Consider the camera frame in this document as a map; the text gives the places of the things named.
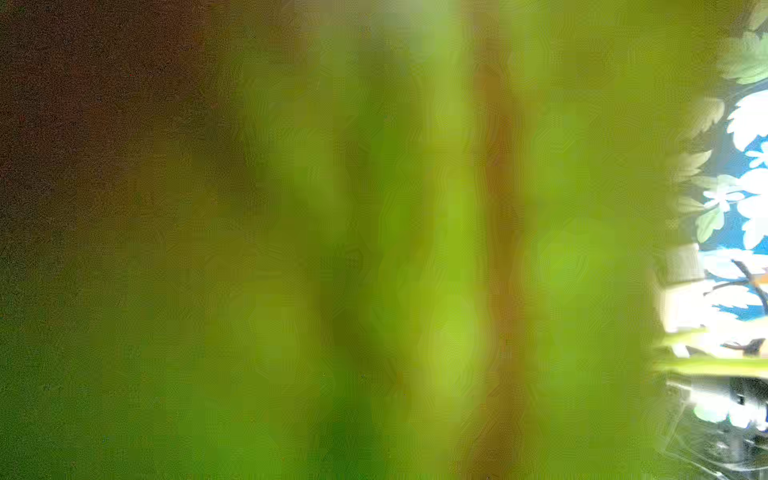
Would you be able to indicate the blue rose stem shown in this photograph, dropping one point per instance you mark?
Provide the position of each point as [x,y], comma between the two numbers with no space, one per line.
[340,239]

